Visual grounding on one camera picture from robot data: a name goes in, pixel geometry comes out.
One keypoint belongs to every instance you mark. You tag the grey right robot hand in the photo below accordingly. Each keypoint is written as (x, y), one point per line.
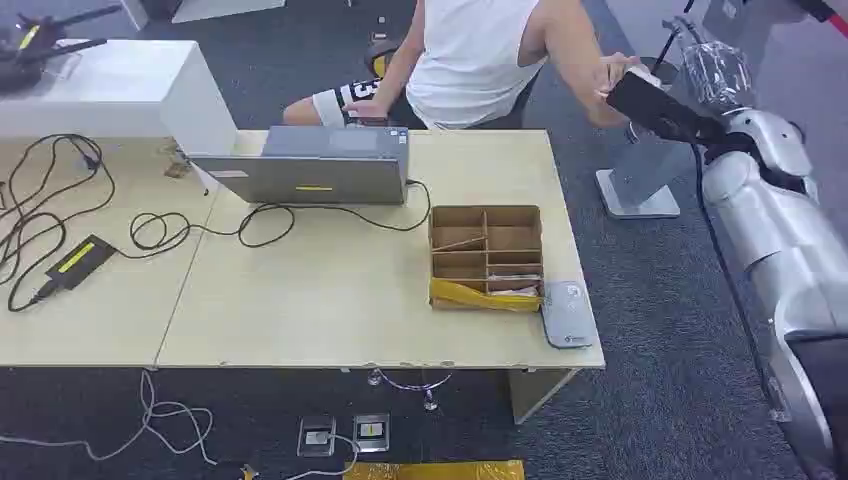
(719, 76)

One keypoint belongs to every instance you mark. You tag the person's left hand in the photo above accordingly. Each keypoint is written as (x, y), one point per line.
(616, 74)

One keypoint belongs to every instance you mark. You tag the person's right hand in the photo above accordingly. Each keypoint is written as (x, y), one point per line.
(366, 110)

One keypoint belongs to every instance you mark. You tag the black device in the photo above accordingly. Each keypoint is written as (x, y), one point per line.
(662, 109)

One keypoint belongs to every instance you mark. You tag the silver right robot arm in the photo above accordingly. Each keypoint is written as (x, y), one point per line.
(782, 225)

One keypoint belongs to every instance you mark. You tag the grey laptop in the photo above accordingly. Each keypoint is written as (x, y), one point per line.
(318, 175)

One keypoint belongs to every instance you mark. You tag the person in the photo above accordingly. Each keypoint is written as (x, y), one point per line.
(470, 60)

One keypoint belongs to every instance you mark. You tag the grey metal stand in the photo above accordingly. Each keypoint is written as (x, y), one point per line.
(639, 192)

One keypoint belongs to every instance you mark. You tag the white board panel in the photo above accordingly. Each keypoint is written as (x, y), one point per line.
(218, 8)

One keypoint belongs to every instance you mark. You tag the wooden card box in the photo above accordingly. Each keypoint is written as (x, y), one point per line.
(510, 235)

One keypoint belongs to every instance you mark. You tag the yellow tape strip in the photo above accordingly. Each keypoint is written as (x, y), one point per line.
(464, 295)

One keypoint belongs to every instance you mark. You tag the cards stack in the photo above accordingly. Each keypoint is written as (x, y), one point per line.
(517, 290)

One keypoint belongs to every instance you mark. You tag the grey flat pad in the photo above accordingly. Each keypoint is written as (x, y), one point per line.
(568, 316)

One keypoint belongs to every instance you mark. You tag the white cabinet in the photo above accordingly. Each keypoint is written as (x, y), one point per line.
(119, 86)

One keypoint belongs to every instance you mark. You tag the black power adapter yellow label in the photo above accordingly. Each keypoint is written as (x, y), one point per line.
(79, 262)

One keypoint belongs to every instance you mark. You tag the pale desk leg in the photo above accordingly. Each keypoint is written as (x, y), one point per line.
(533, 391)

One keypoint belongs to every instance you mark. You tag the metal floor socket with plug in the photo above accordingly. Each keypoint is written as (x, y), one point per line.
(316, 437)

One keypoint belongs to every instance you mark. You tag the black router with antennas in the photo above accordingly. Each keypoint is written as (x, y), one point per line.
(26, 50)

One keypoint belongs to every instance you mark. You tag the yellow sheet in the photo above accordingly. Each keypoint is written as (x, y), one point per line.
(437, 471)

